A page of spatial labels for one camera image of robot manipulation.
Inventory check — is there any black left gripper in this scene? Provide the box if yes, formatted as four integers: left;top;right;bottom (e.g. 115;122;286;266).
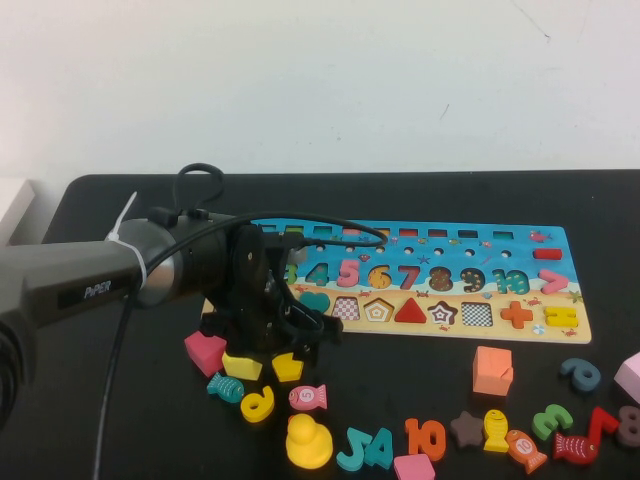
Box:
199;292;346;372

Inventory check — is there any yellow pentagon piece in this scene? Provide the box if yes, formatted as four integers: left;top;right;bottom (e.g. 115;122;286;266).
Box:
271;351;305;384

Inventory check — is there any yellow number six piece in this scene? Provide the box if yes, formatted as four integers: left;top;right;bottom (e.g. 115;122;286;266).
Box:
239;384;276;424

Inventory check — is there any teal heart piece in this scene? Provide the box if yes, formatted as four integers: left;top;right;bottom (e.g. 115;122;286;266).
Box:
298;291;332;317

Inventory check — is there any pink number five piece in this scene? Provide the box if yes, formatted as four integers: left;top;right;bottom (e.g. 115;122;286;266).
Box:
335;259;363;290

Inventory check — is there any teal hook-shaped number piece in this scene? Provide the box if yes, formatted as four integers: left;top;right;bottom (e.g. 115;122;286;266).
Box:
335;426;373;473

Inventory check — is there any red triangle piece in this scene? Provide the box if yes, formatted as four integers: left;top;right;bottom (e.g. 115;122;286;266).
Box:
393;297;429;325

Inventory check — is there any orange number ten piece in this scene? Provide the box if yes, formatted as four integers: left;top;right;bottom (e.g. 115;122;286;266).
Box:
404;416;447;463

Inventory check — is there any pink trapezoid piece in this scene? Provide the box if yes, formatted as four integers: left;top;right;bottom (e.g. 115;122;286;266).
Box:
391;452;437;480

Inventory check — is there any brown star piece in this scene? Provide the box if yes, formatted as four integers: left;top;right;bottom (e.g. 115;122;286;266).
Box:
448;409;486;449

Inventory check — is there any orange plus sign piece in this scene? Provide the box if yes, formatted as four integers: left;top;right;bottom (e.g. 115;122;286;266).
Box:
499;300;535;331

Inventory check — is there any blue wooden number puzzle board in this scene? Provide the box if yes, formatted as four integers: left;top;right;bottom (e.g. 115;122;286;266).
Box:
199;218;593;345

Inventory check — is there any green number three piece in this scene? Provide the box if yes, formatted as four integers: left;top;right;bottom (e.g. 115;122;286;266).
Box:
530;402;574;442

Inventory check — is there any yellow equals sign piece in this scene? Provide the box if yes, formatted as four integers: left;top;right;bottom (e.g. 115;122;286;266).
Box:
543;305;580;330

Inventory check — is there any pink greater-than sign piece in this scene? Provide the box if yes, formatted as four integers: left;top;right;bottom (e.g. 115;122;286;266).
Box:
537;270;570;296

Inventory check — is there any blue-grey number nine piece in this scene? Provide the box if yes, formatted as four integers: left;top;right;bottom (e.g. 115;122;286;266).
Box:
558;355;602;397

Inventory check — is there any red number seven piece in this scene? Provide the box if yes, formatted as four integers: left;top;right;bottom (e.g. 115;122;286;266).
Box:
584;405;620;447

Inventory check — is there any brown number eight piece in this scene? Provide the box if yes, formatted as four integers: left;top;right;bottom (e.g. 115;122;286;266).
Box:
614;404;640;448

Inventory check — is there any pink wooden fish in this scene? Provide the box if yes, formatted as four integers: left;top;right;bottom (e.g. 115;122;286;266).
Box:
287;382;328;413

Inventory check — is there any yellow wooden cube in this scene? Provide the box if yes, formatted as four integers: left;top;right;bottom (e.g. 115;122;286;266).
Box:
221;351;265;380

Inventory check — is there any teal wooden fish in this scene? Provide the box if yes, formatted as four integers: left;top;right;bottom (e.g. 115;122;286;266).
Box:
206;370;246;403

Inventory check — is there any magenta pink wooden cube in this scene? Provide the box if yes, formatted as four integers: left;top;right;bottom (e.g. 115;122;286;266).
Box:
183;330;229;379

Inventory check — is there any yellow rounded wooden block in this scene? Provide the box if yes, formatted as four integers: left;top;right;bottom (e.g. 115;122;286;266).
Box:
285;411;334;471

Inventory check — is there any white zip tie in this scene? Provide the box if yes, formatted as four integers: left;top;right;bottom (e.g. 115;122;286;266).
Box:
105;191;148;297

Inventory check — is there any salmon orange wooden cube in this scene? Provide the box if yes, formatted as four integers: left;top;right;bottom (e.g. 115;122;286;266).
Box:
471;345;515;397

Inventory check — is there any yellow wooden fish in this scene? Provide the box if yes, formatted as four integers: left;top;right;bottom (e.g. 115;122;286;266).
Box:
481;407;510;453

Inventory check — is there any orange wooden fish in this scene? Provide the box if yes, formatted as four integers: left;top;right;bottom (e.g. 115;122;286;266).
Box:
504;428;548;475

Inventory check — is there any red wooden fish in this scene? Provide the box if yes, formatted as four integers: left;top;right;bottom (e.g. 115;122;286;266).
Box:
551;431;599;466

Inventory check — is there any light pink wooden cube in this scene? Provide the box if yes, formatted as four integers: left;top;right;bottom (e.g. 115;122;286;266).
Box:
612;350;640;404

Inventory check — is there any long black camera cable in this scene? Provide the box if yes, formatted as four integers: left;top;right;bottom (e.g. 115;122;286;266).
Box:
91;212;389;480

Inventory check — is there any short looped black cable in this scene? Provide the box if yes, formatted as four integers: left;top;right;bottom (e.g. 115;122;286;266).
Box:
172;162;227;217

